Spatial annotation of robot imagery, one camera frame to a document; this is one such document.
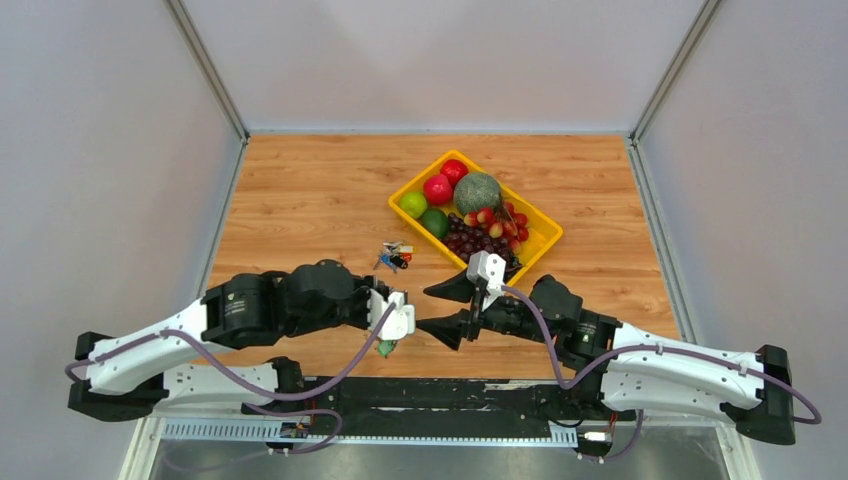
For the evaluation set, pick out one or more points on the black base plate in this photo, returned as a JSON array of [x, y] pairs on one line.
[[451, 408]]

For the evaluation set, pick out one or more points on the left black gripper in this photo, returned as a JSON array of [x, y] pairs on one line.
[[364, 284]]

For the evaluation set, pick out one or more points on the yellow plastic tray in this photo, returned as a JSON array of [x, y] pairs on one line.
[[543, 231]]

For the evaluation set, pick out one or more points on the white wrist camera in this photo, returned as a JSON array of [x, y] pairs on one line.
[[390, 315], [486, 272]]

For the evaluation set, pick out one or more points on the light green apple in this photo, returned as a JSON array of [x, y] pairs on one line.
[[414, 204]]

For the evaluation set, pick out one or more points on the dark green lime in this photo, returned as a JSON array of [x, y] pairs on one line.
[[436, 222]]

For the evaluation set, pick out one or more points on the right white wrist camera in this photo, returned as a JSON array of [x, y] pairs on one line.
[[486, 272]]

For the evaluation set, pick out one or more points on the red apple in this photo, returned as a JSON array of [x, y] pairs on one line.
[[454, 170]]

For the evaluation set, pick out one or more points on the red pomegranate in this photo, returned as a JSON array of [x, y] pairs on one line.
[[438, 190]]

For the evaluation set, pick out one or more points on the green capped key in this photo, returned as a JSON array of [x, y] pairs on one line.
[[385, 347]]

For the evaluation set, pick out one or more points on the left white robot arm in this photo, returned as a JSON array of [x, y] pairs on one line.
[[172, 362]]

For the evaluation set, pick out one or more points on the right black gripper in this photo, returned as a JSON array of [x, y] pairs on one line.
[[448, 330]]

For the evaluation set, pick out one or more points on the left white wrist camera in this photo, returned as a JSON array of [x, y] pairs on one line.
[[390, 315]]

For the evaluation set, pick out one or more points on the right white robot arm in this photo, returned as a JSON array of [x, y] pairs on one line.
[[620, 367]]

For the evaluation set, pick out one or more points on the green netted melon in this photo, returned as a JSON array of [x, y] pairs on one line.
[[475, 191]]

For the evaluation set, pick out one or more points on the purple grape bunch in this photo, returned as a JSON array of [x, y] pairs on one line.
[[464, 240]]

